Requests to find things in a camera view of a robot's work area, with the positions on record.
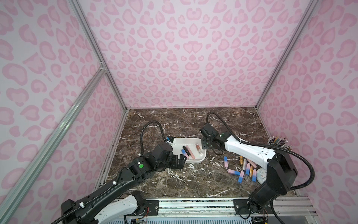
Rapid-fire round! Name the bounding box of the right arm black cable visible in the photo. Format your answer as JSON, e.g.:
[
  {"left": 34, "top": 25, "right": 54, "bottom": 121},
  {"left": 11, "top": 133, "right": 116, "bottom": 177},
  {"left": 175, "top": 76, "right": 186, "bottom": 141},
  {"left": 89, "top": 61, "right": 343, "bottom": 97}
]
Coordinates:
[{"left": 206, "top": 111, "right": 316, "bottom": 191}]

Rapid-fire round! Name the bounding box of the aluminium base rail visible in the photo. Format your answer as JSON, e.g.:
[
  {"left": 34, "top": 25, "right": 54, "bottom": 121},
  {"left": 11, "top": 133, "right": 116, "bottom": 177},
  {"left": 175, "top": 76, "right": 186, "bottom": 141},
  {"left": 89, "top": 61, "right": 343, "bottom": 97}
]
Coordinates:
[{"left": 120, "top": 196, "right": 319, "bottom": 224}]

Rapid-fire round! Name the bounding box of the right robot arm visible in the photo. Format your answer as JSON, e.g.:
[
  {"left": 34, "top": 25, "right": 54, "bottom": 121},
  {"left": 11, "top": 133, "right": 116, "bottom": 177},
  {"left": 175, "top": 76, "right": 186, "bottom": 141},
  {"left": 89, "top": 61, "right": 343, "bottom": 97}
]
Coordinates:
[{"left": 200, "top": 123, "right": 297, "bottom": 214}]

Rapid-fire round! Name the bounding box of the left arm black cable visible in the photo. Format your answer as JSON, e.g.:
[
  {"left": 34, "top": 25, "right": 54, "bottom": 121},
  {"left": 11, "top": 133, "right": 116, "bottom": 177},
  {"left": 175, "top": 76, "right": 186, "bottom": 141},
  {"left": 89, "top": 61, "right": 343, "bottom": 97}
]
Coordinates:
[{"left": 139, "top": 120, "right": 168, "bottom": 156}]

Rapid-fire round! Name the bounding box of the diagonal aluminium frame bar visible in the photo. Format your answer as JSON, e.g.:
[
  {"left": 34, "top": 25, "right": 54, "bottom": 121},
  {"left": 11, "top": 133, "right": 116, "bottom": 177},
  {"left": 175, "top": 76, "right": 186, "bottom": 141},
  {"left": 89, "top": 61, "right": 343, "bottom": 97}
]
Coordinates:
[{"left": 1, "top": 67, "right": 106, "bottom": 224}]

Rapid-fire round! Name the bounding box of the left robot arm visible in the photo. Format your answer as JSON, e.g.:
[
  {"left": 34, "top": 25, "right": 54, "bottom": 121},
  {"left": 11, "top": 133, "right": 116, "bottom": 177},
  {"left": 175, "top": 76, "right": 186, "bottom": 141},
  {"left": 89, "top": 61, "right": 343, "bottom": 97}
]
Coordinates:
[{"left": 53, "top": 142, "right": 187, "bottom": 224}]

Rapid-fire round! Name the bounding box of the bundle of coloured pencils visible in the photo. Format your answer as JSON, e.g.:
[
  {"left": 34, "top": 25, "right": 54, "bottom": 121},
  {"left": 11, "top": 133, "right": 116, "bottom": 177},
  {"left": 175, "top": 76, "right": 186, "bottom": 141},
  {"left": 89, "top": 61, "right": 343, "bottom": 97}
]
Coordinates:
[{"left": 268, "top": 136, "right": 291, "bottom": 150}]

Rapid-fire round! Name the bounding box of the aluminium corner frame post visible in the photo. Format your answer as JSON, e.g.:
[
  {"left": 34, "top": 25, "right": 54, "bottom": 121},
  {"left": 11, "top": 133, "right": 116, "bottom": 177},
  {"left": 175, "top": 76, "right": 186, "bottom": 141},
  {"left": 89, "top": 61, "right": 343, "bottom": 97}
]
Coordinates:
[{"left": 68, "top": 0, "right": 128, "bottom": 112}]

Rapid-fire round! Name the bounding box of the right aluminium corner post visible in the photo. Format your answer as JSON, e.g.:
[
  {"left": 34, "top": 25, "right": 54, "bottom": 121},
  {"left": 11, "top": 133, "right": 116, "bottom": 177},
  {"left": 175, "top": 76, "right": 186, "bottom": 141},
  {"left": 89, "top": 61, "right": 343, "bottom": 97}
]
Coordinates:
[{"left": 255, "top": 0, "right": 321, "bottom": 111}]

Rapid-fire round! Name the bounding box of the white round alarm clock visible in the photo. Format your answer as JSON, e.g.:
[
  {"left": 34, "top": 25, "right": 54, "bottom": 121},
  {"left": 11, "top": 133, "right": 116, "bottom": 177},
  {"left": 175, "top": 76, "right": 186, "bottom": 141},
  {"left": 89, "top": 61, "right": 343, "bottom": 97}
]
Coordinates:
[{"left": 256, "top": 168, "right": 267, "bottom": 184}]

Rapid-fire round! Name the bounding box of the clear pink lip gloss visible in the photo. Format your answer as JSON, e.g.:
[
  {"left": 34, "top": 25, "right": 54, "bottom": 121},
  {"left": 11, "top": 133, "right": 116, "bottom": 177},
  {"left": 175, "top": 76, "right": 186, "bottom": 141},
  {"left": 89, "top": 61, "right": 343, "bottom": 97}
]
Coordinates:
[{"left": 187, "top": 147, "right": 195, "bottom": 160}]

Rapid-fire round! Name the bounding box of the silver lipstick tube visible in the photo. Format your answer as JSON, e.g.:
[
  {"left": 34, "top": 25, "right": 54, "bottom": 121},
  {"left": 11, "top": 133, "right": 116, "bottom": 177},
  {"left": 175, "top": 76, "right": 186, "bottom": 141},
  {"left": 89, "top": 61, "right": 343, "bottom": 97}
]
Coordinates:
[{"left": 242, "top": 159, "right": 247, "bottom": 171}]

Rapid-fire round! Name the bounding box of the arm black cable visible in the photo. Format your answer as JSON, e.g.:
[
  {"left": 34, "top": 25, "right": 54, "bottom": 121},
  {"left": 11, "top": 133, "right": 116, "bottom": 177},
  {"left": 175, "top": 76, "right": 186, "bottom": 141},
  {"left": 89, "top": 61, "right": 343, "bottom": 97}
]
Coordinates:
[
  {"left": 206, "top": 111, "right": 316, "bottom": 191},
  {"left": 139, "top": 120, "right": 168, "bottom": 156}
]

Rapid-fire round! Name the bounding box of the brown translucent lip gloss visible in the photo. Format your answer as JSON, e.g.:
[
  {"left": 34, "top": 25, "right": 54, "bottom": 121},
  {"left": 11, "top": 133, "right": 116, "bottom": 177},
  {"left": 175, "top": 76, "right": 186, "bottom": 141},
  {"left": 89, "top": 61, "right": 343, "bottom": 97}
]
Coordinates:
[{"left": 196, "top": 144, "right": 203, "bottom": 155}]

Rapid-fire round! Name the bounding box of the white plastic storage box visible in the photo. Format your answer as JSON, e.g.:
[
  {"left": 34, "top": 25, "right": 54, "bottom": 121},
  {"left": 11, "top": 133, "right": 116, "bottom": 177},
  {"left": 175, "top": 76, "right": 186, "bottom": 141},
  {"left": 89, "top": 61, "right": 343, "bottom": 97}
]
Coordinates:
[{"left": 169, "top": 138, "right": 206, "bottom": 163}]

